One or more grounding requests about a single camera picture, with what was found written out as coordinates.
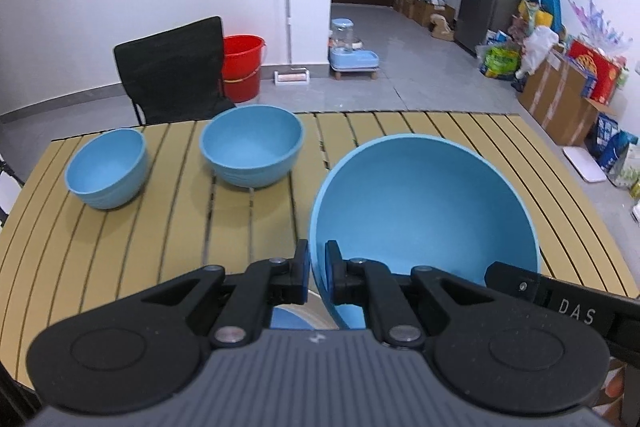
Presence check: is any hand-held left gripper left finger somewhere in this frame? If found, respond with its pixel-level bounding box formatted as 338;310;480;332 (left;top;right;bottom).
137;239;311;351

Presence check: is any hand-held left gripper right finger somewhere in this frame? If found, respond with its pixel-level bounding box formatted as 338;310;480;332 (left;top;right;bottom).
324;240;502;351

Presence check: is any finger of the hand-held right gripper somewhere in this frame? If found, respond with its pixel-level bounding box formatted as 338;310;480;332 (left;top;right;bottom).
483;260;545;308

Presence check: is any blue plate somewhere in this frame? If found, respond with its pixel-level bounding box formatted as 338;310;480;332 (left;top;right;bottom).
270;305;315;331

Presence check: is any large blue ribbed bowl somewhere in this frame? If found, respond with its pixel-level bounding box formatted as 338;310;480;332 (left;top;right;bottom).
65;128;150;210
199;105;306;189
308;134;542;332

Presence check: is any white bathroom scale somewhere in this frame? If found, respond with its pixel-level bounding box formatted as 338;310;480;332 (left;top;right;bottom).
562;145;607;183

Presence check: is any white green printed bag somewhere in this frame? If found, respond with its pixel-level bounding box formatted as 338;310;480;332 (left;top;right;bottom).
607;154;640;190

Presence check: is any teal pet food bag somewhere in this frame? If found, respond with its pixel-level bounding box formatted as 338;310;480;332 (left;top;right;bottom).
607;130;640;172

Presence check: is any blue pet food bag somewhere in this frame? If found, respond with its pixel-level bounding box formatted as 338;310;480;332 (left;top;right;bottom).
592;112;622;158

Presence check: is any large taped cardboard box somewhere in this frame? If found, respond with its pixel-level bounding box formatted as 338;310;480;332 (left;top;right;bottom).
517;46;616;147

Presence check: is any white flat mop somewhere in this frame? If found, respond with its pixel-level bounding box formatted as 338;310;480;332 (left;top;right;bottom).
273;0;311;86

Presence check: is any red plastic bucket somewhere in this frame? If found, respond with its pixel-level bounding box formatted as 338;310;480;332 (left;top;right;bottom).
221;35;266;104

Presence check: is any blue pet water feeder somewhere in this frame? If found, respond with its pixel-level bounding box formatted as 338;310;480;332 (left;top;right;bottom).
328;18;380;82

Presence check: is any red printed box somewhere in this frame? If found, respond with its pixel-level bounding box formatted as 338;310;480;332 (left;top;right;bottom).
567;37;626;106

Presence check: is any white plastic bag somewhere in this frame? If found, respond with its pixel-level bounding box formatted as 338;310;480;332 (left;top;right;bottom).
514;25;560;80

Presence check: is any black fabric chair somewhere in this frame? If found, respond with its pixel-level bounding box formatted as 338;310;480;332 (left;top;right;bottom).
113;16;237;126

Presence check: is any wooden cat scratcher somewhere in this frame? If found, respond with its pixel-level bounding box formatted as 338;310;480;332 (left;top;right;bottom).
429;13;456;42

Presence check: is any blue gift bag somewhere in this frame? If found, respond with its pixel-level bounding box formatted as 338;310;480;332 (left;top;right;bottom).
517;0;564;36

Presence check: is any low open cardboard box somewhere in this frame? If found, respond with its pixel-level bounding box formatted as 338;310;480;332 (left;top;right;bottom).
394;0;457;28

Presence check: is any iridescent wall decoration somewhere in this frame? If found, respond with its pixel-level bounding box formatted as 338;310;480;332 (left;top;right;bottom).
562;0;632;54

